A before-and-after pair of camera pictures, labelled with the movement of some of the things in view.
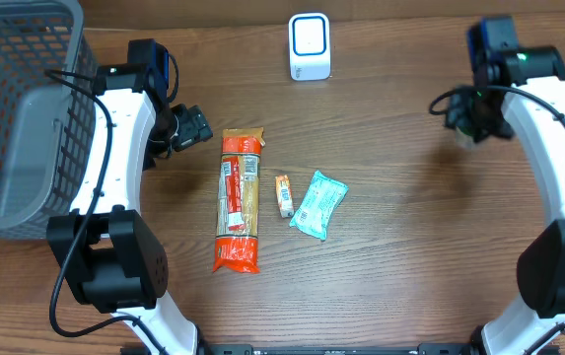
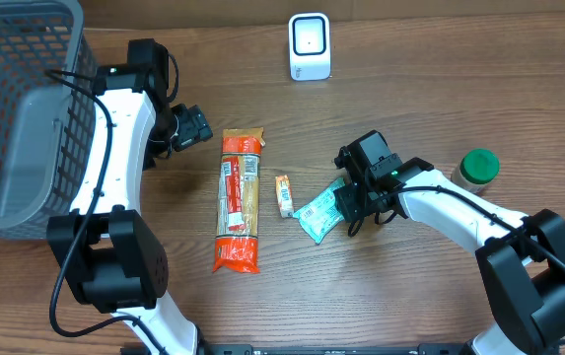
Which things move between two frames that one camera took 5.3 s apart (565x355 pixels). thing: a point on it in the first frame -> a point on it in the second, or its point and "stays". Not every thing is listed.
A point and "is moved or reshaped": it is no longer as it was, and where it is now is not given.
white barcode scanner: (310, 56) stays
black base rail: (320, 349) stays
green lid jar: (462, 140) -> (475, 169)
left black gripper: (193, 128) stays
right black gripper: (458, 112) -> (349, 209)
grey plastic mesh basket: (32, 115) stays
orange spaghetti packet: (238, 199) stays
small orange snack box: (284, 195) stays
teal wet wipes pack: (322, 198) is moved or reshaped
